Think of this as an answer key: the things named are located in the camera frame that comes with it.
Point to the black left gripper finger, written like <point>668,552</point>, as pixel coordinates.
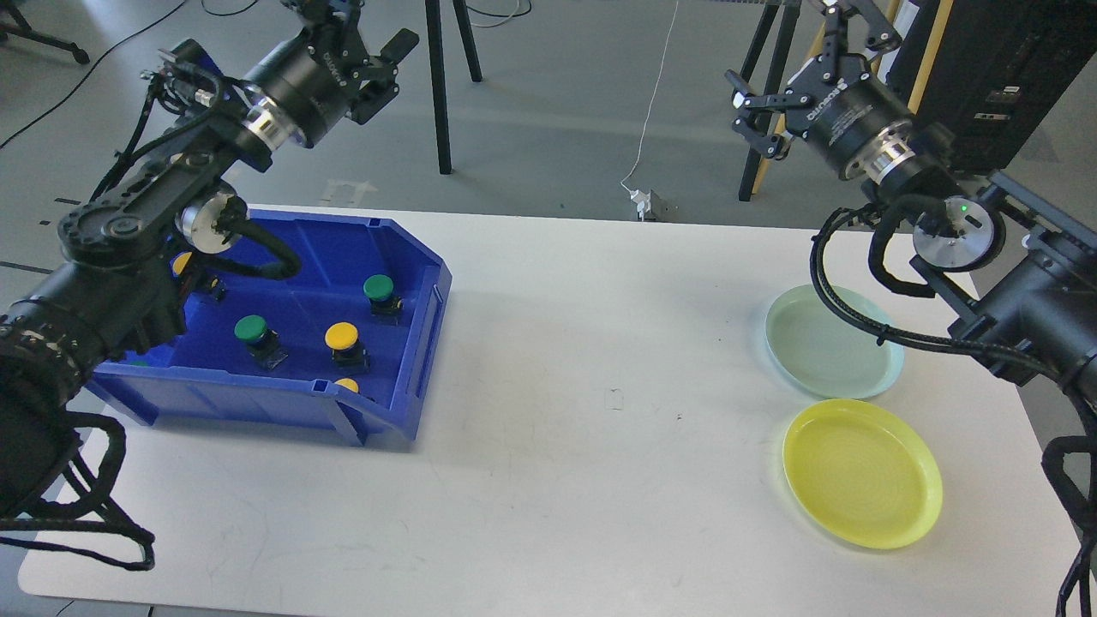
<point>330,25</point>
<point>383,67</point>

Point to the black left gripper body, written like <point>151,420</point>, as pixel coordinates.
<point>307,92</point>

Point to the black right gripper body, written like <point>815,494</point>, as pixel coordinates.
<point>846,110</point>

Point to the green push button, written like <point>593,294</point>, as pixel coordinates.
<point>385,303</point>
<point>261,341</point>

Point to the yellow push button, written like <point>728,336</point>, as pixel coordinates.
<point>348,384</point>
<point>196,278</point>
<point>348,353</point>

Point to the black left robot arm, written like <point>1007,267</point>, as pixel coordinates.
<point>116,291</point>

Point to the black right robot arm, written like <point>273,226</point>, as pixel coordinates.
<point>1018,272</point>

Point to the pale green plate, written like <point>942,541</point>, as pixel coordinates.
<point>823,355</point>

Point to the yellow push button front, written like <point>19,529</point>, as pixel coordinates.
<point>348,384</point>

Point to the yellow plate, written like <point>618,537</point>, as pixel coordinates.
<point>862,474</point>

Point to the black tripod right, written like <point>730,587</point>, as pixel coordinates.
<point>779,57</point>

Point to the black equipment case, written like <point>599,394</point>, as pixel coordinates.
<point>999,68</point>

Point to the blue plastic bin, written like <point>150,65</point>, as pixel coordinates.
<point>207,374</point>

